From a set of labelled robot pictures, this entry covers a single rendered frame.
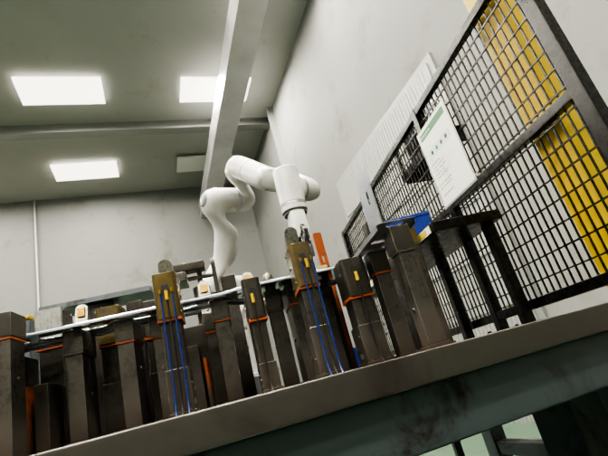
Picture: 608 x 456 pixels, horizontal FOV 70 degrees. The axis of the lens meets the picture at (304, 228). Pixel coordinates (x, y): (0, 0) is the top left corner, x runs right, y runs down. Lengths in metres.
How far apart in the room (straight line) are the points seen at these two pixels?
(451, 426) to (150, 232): 10.26
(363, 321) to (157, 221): 9.87
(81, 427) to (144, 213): 9.77
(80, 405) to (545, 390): 1.05
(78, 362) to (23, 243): 9.74
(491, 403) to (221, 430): 0.38
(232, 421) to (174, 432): 0.06
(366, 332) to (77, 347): 0.76
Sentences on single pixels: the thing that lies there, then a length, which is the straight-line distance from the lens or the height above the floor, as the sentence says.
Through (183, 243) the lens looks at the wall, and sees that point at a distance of 10.63.
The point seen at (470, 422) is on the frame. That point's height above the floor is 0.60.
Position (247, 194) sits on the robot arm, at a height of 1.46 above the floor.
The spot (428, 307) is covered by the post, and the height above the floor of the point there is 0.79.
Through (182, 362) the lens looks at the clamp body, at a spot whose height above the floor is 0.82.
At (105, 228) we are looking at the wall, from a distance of 10.85.
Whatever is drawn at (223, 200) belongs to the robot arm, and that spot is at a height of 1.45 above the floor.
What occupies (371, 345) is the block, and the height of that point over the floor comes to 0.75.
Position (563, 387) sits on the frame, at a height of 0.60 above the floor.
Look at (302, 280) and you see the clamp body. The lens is 1.11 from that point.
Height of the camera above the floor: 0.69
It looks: 20 degrees up
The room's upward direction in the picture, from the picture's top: 15 degrees counter-clockwise
